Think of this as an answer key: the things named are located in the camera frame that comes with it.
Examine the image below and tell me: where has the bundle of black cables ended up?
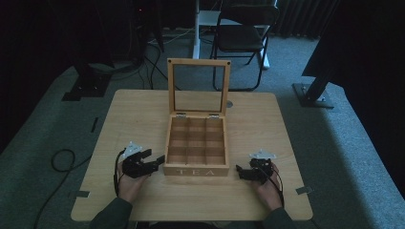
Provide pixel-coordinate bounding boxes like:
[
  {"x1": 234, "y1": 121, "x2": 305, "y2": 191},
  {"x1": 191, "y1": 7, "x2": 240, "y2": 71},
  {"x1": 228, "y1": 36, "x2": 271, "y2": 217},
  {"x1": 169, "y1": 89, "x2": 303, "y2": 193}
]
[{"x1": 111, "y1": 41, "x2": 181, "y2": 92}]

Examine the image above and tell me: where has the person's right hand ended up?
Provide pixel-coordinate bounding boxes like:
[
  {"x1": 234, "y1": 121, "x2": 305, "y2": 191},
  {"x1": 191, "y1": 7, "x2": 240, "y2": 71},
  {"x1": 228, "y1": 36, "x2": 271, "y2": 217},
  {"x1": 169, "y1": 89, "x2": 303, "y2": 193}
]
[{"x1": 251, "y1": 162, "x2": 284, "y2": 212}]

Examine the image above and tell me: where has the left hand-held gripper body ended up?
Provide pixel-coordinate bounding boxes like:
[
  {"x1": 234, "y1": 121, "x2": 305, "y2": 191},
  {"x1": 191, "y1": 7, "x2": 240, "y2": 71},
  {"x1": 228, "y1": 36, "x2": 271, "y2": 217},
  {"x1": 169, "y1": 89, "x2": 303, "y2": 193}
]
[{"x1": 120, "y1": 140, "x2": 160, "y2": 179}]

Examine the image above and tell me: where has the dark curtain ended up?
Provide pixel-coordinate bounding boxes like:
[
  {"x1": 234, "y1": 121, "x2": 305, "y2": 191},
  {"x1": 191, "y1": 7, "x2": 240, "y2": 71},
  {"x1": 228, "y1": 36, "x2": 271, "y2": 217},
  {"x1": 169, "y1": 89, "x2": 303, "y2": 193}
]
[{"x1": 273, "y1": 0, "x2": 338, "y2": 40}]

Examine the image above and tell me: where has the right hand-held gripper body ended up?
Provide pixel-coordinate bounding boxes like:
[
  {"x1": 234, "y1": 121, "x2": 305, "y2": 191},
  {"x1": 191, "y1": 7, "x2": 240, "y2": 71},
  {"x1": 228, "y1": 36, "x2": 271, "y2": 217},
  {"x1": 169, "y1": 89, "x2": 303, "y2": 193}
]
[{"x1": 246, "y1": 149, "x2": 277, "y2": 185}]

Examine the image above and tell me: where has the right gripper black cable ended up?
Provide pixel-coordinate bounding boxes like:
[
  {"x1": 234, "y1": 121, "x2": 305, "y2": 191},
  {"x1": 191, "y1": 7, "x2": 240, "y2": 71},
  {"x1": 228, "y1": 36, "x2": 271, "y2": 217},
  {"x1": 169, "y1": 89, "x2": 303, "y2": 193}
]
[{"x1": 258, "y1": 165, "x2": 286, "y2": 208}]

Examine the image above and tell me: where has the white cable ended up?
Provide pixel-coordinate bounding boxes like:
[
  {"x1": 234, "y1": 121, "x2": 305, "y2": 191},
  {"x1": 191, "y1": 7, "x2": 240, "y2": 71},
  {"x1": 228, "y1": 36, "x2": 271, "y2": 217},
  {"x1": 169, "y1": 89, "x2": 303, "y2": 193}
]
[{"x1": 148, "y1": 27, "x2": 196, "y2": 46}]

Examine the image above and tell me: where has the black folding chair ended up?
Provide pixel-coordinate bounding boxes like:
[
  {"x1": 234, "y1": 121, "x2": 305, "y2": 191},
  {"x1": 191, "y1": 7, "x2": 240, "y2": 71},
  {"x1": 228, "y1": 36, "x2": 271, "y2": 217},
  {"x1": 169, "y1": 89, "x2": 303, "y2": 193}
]
[
  {"x1": 191, "y1": 0, "x2": 279, "y2": 71},
  {"x1": 210, "y1": 3, "x2": 281, "y2": 93}
]

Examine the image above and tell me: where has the person's left hand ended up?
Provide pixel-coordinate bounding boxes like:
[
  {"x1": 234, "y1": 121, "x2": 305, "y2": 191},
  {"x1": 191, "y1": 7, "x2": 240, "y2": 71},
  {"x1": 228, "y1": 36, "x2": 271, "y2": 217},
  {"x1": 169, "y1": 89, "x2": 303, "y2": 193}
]
[{"x1": 117, "y1": 161, "x2": 151, "y2": 205}]

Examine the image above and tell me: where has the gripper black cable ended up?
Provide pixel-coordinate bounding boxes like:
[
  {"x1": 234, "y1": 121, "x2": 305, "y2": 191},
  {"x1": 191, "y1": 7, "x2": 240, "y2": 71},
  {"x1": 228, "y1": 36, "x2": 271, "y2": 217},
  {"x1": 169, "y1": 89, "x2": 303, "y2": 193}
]
[
  {"x1": 113, "y1": 148, "x2": 127, "y2": 198},
  {"x1": 258, "y1": 165, "x2": 286, "y2": 208}
]

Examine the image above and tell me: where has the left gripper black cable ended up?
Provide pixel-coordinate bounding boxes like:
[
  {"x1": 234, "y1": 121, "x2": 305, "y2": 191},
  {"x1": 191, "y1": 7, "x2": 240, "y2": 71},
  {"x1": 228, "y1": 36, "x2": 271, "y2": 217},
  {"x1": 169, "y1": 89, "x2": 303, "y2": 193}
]
[{"x1": 113, "y1": 148, "x2": 127, "y2": 198}]

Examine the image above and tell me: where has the wooden tea box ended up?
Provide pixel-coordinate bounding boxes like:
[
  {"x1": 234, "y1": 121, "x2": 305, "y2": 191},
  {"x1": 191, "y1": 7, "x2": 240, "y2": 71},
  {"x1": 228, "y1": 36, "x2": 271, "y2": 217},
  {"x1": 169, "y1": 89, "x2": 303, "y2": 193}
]
[{"x1": 162, "y1": 57, "x2": 232, "y2": 177}]

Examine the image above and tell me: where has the black floor cable loop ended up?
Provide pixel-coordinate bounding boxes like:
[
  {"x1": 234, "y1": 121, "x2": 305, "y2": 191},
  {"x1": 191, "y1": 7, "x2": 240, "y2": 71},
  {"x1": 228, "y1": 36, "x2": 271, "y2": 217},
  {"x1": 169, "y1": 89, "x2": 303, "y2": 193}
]
[{"x1": 32, "y1": 148, "x2": 94, "y2": 229}]

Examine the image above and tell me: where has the black stand with base plate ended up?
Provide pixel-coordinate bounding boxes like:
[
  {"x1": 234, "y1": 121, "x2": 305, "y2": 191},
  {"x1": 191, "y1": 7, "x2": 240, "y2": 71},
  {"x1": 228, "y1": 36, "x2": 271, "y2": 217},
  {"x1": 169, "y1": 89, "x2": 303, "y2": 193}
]
[
  {"x1": 291, "y1": 60, "x2": 339, "y2": 110},
  {"x1": 61, "y1": 60, "x2": 113, "y2": 102}
]

